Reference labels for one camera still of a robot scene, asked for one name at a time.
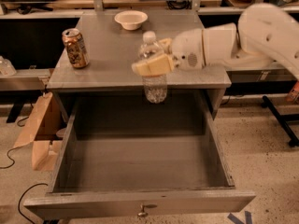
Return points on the grey open top drawer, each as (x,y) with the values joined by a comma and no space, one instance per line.
(109,170)

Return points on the black stand base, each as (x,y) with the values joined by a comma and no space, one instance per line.
(283,121)

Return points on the metal drawer knob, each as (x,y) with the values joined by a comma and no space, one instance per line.
(143,209)

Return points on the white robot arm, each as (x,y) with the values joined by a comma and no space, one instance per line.
(264,34)

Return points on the open cardboard box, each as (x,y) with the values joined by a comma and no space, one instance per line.
(40,131)

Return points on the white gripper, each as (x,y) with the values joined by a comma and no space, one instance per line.
(187,50)

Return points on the gold drink can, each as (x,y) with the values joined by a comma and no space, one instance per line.
(75,47)

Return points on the white ceramic bowl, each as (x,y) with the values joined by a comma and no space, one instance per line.
(131,19)

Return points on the clear plastic water bottle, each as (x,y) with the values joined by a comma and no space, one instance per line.
(151,51)

